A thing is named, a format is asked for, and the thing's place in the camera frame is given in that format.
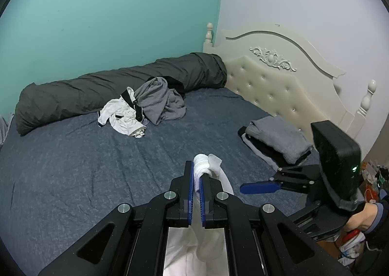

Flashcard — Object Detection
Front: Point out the white long sleeve shirt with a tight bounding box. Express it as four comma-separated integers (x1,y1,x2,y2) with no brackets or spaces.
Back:
163,154,233,275

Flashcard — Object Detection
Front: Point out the folded grey clothes stack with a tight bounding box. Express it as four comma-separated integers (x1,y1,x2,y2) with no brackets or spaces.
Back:
237,116,313,170

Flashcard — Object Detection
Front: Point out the person's right hand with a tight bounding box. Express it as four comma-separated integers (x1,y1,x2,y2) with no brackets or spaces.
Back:
343,203,379,232

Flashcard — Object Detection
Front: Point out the colourful floor clutter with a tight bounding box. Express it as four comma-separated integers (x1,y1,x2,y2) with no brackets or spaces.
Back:
335,165,388,275

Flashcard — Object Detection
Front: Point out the navy blue bed sheet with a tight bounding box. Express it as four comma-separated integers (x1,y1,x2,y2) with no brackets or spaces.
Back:
0,87,323,276

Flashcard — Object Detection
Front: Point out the cream tufted headboard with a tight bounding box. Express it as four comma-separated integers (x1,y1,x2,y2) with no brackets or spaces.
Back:
203,23,377,141

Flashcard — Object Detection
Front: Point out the white black trimmed garment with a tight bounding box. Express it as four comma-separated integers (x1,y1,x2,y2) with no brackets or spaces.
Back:
97,87,146,138

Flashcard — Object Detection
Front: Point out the grey crumpled garment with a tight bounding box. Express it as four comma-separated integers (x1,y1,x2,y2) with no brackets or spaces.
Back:
134,76,186,125

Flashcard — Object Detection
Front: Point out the dark grey rolled duvet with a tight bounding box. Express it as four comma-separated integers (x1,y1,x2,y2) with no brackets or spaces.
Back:
15,53,227,136

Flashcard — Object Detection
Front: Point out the light grey blanket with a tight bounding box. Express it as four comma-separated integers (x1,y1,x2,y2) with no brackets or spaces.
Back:
0,114,14,148

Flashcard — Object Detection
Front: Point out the black camera box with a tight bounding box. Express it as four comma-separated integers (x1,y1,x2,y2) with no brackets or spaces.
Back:
310,120,361,212

